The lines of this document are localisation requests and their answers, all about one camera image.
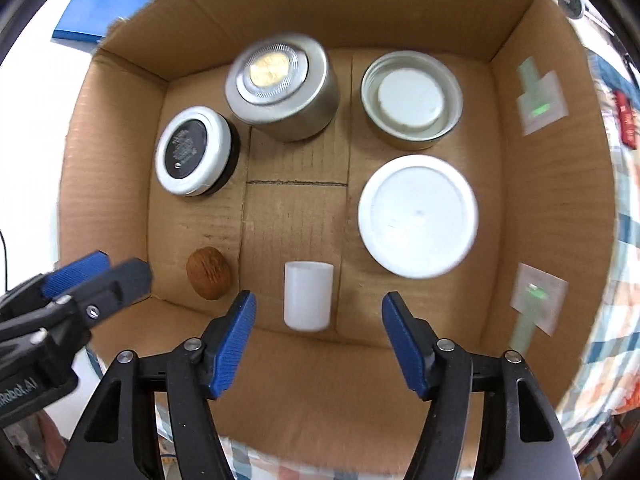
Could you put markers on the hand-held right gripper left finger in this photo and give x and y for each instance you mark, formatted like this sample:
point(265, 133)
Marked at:
point(230, 350)

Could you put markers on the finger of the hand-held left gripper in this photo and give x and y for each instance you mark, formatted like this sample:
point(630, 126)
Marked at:
point(75, 272)
point(120, 285)

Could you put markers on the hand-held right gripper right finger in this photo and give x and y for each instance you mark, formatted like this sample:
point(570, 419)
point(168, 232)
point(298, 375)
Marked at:
point(407, 345)

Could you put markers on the brown walnut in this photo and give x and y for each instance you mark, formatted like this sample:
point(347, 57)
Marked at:
point(209, 274)

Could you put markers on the small white cylinder cup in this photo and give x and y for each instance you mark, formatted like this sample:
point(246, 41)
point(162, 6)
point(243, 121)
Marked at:
point(308, 295)

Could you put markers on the white round jar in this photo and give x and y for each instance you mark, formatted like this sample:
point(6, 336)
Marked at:
point(417, 215)

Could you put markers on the brown cardboard box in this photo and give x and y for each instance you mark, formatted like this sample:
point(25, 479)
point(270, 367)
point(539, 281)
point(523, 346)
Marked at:
point(300, 220)

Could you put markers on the black-lid round tin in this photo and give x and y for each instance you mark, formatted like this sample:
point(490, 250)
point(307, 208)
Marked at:
point(192, 150)

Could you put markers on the silver tin white inside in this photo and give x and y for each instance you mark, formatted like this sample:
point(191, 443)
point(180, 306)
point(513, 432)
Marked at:
point(411, 100)

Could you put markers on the silver tin with gold top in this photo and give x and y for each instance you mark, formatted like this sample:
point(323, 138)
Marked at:
point(285, 95)

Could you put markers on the plaid checked blanket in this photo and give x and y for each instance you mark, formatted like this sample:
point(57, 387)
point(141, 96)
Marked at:
point(620, 310)

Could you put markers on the blue foam mat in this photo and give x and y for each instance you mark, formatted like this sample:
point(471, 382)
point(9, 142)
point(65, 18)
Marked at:
point(100, 5)

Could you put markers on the small red box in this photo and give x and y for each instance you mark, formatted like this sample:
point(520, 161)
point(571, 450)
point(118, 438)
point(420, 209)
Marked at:
point(629, 120)

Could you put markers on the white oval device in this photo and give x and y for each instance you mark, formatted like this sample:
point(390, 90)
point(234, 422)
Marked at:
point(570, 2)

